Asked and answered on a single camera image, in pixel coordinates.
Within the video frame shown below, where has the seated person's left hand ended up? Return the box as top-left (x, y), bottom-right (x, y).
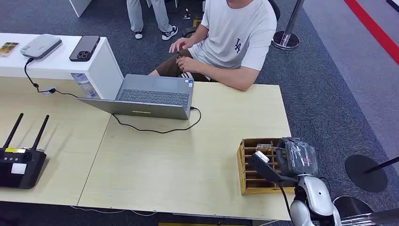
top-left (176, 56), bottom-right (204, 74)

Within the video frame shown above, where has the seated person's right hand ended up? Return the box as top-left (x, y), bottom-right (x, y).
top-left (168, 37), bottom-right (195, 54)

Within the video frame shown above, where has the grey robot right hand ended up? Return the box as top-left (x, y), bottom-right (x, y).
top-left (276, 137), bottom-right (319, 178)

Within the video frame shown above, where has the wooden slotted card holder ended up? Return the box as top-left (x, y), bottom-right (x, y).
top-left (236, 138), bottom-right (301, 196)

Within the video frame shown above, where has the hotel card in holder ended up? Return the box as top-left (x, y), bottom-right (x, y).
top-left (255, 143), bottom-right (275, 153)

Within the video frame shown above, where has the standing person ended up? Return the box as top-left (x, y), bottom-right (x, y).
top-left (126, 0), bottom-right (179, 41)

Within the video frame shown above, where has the seated person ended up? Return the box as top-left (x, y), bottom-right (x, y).
top-left (148, 0), bottom-right (278, 92)

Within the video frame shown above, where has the colourful printed card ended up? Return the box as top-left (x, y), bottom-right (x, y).
top-left (0, 42), bottom-right (20, 58)

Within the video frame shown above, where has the grey open laptop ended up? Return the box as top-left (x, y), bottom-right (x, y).
top-left (77, 73), bottom-right (195, 121)

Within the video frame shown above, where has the white counter cabinet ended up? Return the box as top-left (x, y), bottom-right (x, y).
top-left (0, 32), bottom-right (125, 100)

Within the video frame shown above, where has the dark smartphone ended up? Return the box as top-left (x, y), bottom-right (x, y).
top-left (69, 35), bottom-right (101, 62)

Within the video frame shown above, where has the chrome stanchion with round base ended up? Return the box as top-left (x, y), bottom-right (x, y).
top-left (271, 0), bottom-right (305, 51)

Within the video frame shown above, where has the clear plastic water bottle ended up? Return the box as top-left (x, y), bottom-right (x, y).
top-left (71, 73), bottom-right (100, 99)

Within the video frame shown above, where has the white furniture panel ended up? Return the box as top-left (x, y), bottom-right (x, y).
top-left (69, 0), bottom-right (93, 18)

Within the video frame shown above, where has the grey flat power bank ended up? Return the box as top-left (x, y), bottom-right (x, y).
top-left (20, 33), bottom-right (63, 61)

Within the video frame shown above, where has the black controller with two antennas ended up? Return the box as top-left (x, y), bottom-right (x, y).
top-left (0, 113), bottom-right (50, 190)

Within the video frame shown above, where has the black wrist camera, pale box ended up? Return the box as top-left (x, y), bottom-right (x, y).
top-left (247, 150), bottom-right (299, 185)

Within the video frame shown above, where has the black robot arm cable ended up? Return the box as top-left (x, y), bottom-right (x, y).
top-left (277, 183), bottom-right (294, 220)

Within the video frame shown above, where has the black laptop power cable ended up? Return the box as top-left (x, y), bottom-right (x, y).
top-left (112, 106), bottom-right (202, 134)

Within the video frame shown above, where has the silver-post stanchion, black base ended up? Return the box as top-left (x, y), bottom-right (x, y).
top-left (331, 195), bottom-right (399, 226)

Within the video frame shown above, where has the black power bank cable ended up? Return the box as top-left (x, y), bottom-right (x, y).
top-left (24, 57), bottom-right (82, 99)

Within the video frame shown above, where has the thin white cable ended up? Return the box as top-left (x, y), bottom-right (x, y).
top-left (70, 205), bottom-right (158, 218)

